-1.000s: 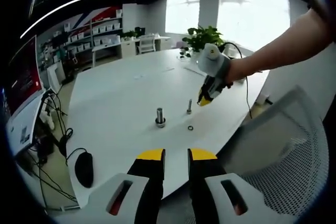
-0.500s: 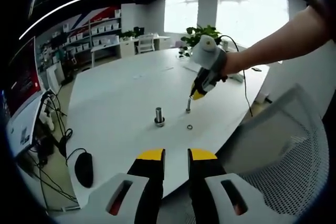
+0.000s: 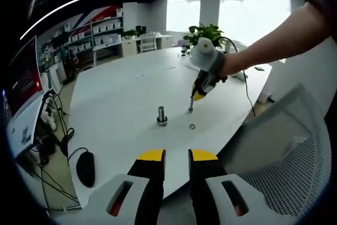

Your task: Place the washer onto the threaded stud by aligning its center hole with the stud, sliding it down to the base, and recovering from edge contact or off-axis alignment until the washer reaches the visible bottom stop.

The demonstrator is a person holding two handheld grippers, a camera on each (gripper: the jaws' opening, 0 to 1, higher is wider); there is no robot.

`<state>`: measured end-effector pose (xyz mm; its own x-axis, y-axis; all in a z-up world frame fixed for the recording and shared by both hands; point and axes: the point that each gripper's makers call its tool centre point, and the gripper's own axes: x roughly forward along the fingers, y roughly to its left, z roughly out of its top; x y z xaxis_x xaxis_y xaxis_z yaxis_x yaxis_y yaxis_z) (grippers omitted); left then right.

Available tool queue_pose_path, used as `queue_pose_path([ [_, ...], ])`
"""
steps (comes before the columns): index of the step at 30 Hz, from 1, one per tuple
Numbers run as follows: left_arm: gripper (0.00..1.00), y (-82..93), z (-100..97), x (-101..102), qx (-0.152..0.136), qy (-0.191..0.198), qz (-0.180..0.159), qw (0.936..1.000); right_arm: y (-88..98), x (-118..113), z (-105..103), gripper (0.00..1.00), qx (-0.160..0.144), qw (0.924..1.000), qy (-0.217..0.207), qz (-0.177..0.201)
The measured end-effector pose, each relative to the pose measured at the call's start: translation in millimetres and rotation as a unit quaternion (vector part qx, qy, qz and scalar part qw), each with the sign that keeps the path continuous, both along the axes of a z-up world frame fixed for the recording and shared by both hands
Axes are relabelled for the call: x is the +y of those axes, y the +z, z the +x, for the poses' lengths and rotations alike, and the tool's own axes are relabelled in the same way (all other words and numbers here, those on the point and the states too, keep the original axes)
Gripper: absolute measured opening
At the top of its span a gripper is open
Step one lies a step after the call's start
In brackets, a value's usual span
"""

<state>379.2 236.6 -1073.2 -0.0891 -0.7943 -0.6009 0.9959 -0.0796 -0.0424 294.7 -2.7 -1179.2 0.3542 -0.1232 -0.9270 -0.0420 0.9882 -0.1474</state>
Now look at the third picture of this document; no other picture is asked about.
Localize black screen on stand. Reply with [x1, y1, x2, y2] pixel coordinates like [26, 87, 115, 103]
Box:
[52, 32, 69, 49]

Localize tangle of black cables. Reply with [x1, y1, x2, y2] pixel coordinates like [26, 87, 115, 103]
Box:
[31, 90, 80, 204]

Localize white-framed red screen monitor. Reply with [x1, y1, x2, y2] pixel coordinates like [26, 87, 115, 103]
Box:
[5, 35, 46, 157]

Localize shelf with white bins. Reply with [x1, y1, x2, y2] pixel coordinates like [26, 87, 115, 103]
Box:
[52, 7, 124, 57]

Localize small green cabinet plants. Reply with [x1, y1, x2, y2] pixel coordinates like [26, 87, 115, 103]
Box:
[120, 29, 139, 40]

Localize large steel threaded stud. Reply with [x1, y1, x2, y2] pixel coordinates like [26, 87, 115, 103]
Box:
[156, 105, 169, 127]

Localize black mouse cable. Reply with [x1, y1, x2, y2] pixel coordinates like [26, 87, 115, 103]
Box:
[66, 146, 89, 167]

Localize black computer mouse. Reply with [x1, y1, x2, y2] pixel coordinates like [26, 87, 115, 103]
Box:
[75, 151, 95, 188]

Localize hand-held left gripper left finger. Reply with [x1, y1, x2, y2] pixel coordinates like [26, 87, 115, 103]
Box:
[54, 148, 166, 225]

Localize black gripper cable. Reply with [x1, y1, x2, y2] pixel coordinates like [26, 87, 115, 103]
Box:
[222, 36, 256, 117]

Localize white slatted chair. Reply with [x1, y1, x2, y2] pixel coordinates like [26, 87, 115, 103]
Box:
[138, 33, 158, 53]

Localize person's right hand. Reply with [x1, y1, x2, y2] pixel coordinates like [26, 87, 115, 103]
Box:
[220, 52, 251, 83]

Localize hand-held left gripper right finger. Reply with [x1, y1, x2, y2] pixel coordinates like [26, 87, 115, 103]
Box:
[187, 148, 295, 225]

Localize green plant in white pot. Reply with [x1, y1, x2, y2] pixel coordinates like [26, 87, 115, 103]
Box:
[183, 23, 232, 53]

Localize white trestle table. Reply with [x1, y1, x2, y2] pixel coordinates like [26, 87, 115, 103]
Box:
[92, 42, 124, 65]

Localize white mesh office chair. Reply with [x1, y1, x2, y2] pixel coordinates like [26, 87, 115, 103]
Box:
[215, 84, 332, 225]

